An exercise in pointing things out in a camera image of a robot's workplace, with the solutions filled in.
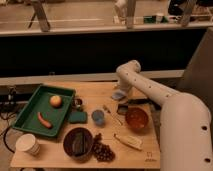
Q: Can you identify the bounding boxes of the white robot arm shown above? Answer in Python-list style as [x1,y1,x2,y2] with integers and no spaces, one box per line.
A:
[116,60,213,171]

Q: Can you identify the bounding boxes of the blue plastic cup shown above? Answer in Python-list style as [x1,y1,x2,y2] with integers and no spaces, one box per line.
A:
[91,110,105,126]

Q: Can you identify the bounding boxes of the white paper cup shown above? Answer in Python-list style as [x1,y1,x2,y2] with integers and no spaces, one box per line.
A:
[15,134,40,155]

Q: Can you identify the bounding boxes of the orange-red bowl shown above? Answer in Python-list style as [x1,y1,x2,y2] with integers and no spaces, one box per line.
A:
[125,107,149,131]

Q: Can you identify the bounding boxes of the small metal can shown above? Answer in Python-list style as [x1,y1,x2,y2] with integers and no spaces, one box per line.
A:
[72,98,83,111]

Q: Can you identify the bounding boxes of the green sponge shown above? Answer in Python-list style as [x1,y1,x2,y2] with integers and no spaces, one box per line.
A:
[68,111,87,124]

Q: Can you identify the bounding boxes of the bunch of dark grapes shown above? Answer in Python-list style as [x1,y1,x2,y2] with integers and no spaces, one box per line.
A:
[92,133,115,162]

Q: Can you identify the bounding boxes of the yellow-red apple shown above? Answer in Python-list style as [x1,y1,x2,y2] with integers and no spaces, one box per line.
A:
[50,95,62,108]

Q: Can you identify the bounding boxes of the green plastic tray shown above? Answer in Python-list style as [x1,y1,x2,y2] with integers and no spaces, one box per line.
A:
[13,85,75,138]

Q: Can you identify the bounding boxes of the orange sausage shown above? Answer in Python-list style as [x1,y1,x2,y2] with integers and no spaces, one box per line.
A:
[37,112,52,129]

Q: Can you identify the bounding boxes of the black-handled tool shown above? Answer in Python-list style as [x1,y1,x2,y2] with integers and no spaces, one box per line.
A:
[124,99,149,105]

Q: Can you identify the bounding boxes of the black cables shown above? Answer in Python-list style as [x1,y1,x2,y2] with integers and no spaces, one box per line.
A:
[0,85,21,154]

